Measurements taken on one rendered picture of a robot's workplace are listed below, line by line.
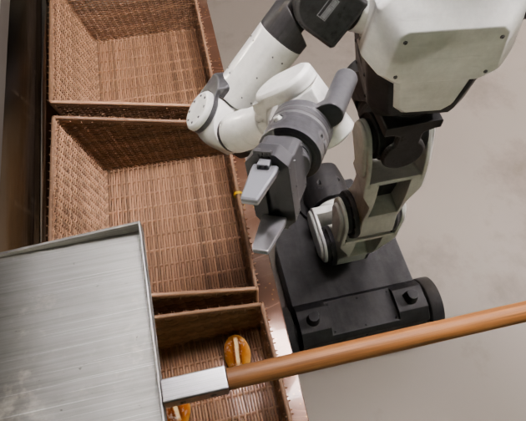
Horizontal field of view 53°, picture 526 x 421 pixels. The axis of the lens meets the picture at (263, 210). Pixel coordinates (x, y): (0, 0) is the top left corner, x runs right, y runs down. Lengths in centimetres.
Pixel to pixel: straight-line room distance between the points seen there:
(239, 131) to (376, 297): 116
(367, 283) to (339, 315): 17
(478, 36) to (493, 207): 157
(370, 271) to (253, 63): 119
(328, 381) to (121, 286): 127
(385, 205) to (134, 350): 88
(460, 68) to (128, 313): 70
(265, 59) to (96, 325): 52
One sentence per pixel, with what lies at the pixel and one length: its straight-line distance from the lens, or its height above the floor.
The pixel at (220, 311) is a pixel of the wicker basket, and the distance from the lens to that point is 127.
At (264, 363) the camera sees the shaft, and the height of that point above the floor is 121.
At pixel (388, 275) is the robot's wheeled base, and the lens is 200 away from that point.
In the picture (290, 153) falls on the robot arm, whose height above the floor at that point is 144.
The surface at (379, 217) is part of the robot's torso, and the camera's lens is 148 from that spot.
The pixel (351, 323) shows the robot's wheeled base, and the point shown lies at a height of 19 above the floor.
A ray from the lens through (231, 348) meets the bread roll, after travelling 135.
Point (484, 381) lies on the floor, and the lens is 215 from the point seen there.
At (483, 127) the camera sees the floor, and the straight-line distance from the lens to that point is 275.
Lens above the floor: 194
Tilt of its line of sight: 59 degrees down
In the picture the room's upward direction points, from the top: straight up
